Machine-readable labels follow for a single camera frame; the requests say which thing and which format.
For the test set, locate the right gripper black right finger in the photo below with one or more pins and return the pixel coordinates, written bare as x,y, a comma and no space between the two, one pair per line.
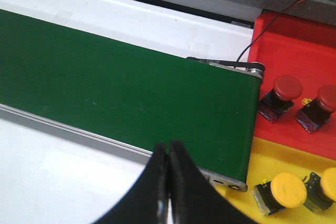
193,198

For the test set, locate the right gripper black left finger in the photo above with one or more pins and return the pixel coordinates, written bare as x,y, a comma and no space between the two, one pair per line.
147,201

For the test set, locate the yellow mushroom push button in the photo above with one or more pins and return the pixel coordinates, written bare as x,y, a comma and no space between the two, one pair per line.
284,191
320,191

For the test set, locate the red mushroom push button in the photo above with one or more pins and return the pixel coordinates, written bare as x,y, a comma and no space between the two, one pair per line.
317,112
279,99

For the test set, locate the metal conveyor end plate right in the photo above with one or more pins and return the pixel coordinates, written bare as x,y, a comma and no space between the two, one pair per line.
224,181

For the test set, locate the yellow bin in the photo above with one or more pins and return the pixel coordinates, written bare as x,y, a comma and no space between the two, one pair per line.
286,169

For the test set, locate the green conveyor belt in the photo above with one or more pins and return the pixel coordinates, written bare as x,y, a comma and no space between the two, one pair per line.
128,93

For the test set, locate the red bin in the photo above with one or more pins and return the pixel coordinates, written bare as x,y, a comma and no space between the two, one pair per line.
306,50

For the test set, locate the aluminium conveyor side rail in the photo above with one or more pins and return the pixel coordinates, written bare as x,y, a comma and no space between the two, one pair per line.
75,130

